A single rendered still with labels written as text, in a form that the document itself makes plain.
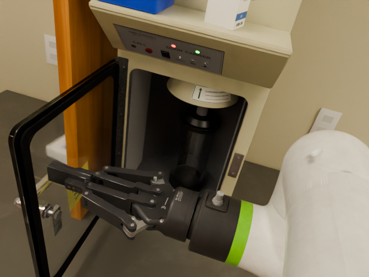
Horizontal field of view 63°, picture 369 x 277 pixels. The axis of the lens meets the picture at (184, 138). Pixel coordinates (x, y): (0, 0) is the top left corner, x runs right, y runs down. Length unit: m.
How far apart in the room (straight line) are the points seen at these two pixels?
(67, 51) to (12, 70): 0.89
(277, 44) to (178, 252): 0.57
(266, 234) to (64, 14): 0.48
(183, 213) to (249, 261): 0.11
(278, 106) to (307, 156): 0.76
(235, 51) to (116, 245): 0.57
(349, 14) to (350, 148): 0.71
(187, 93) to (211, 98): 0.05
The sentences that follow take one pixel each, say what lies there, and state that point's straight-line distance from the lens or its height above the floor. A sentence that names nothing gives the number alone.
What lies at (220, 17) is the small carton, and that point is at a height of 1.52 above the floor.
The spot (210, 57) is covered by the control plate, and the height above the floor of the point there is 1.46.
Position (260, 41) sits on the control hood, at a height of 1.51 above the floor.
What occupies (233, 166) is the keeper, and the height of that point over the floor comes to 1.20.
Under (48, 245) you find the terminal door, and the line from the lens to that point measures 0.62.
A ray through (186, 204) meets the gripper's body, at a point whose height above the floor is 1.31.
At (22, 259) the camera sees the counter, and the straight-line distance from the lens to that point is 0.84.
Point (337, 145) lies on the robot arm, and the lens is 0.36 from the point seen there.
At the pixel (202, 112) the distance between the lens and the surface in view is 0.74.
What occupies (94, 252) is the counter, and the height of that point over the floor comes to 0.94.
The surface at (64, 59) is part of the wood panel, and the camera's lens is 0.62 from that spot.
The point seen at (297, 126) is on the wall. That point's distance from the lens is 1.14.
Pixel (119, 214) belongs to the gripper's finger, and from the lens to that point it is 0.43.
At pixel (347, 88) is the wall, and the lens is 1.10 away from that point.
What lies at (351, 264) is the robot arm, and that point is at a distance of 0.21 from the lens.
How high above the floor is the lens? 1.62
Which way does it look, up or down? 34 degrees down
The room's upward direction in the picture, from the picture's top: 12 degrees clockwise
